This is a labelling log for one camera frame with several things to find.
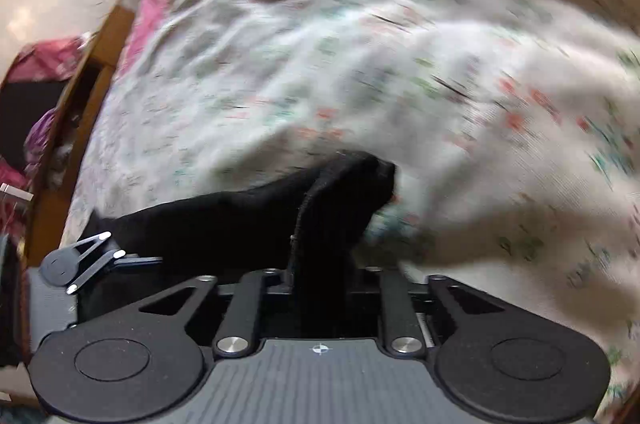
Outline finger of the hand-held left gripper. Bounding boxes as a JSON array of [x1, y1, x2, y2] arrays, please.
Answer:
[[66, 231, 164, 296]]

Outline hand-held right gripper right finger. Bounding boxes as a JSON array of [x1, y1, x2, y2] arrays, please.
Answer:
[[377, 268, 503, 357]]

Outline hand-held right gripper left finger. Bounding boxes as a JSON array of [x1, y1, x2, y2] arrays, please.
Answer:
[[137, 268, 268, 359]]

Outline black pants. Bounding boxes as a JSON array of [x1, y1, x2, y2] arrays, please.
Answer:
[[82, 151, 397, 340]]

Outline purple dotted cloth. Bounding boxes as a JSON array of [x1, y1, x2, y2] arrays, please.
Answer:
[[22, 108, 58, 177]]

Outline wooden desk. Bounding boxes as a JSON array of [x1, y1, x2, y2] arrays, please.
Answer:
[[25, 0, 137, 267]]

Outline black monitor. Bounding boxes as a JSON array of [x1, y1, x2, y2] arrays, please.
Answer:
[[0, 80, 68, 172]]

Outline pink floral cloth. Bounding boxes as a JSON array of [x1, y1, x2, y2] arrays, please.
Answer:
[[2, 35, 97, 86]]

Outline floral bed quilt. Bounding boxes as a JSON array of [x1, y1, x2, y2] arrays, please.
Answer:
[[65, 0, 640, 424]]

